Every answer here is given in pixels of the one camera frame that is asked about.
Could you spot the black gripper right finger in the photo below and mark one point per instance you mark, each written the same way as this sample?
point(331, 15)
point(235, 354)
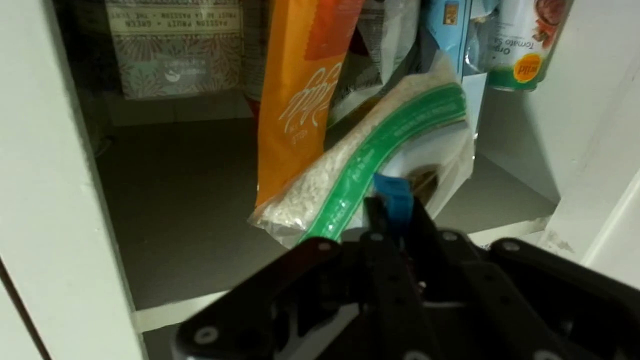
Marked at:
point(531, 305)

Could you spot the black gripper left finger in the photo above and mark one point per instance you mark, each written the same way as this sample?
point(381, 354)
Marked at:
point(320, 300)

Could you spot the white and green packet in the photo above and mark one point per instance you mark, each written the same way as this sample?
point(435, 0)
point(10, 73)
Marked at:
point(419, 125)

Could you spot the blue packet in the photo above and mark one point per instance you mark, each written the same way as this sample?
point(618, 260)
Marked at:
point(458, 28)

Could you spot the orange snack bag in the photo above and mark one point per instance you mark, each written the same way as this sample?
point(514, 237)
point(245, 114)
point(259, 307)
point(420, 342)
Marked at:
point(306, 50)

